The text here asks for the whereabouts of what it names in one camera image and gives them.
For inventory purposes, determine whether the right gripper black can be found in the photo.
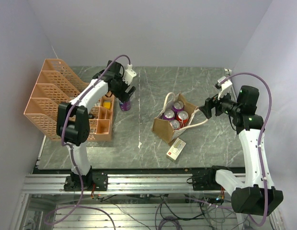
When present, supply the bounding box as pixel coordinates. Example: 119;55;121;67
199;88;241;118

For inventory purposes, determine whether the purple fanta can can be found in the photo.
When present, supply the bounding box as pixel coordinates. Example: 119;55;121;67
162;109;175;121
119;100;131;112
172;101;184;113

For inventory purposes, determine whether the red cola can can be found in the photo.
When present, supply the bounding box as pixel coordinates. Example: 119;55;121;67
176;111;189;127
170;119;181;130

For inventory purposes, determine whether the red cola can back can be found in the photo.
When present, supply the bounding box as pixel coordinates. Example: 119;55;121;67
170;119;181;130

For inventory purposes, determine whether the purple Fanta can front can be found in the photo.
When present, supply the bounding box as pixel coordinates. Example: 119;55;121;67
162;109;175;121

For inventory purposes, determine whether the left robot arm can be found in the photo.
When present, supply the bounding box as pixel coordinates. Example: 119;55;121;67
56;60;137;191

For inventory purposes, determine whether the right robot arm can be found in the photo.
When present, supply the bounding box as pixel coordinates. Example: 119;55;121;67
199;85;284;216

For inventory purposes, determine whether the yellow item in organizer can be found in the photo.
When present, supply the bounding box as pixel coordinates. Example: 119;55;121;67
103;101;112;110

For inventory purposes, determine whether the small white cardboard box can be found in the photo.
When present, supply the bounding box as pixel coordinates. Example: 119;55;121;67
166;138;186;161

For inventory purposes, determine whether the orange plastic desk organizer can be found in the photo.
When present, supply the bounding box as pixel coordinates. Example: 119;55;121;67
24;59;115;141

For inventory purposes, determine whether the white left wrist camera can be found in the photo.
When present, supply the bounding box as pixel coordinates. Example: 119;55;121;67
123;64;137;85

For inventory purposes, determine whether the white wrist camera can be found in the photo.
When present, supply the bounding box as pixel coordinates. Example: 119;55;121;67
215;76;232;100
123;64;137;85

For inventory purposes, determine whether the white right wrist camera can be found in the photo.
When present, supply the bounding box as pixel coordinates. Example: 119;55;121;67
215;76;232;100

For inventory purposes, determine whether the aluminium corner rail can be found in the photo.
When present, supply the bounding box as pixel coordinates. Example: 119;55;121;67
224;68;238;99

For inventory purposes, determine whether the aluminium mounting rail frame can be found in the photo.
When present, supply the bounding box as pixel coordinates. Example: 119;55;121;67
9;167;283;230

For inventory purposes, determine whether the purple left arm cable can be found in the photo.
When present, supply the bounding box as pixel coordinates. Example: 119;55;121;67
44;55;132;226

